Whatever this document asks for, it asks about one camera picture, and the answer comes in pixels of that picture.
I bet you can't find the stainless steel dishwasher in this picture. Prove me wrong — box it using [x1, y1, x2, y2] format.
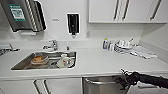
[81, 75, 129, 94]

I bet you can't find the stack of white dishes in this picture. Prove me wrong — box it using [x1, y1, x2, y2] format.
[114, 39, 134, 54]

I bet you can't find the white folded cloth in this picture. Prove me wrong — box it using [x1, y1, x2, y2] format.
[130, 44, 158, 60]

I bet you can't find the small white container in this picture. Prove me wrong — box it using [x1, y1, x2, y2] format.
[108, 41, 116, 52]

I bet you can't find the dish soap bottle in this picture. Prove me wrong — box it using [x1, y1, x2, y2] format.
[102, 37, 110, 51]

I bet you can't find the white two-door sink cabinet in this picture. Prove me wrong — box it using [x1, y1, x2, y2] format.
[6, 77, 83, 94]

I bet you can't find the white cup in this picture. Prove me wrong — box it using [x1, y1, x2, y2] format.
[55, 53, 74, 69]

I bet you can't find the chrome sink side sprayer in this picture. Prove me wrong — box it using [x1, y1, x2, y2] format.
[65, 44, 71, 52]

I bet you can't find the black soap dispenser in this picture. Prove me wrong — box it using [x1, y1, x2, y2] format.
[66, 12, 81, 36]

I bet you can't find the steel kitchen sink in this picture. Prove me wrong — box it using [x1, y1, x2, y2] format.
[10, 50, 78, 72]

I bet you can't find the chrome faucet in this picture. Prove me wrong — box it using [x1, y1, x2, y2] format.
[41, 39, 59, 52]

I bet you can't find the grey paper towel dispenser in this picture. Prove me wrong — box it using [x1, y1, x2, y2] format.
[0, 0, 48, 36]

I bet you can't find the white wall outlet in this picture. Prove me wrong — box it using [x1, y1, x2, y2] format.
[85, 30, 91, 39]

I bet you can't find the white wall cabinet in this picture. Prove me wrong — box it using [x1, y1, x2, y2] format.
[87, 0, 168, 24]

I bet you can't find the small white wall label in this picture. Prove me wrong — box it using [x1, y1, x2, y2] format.
[51, 17, 61, 23]

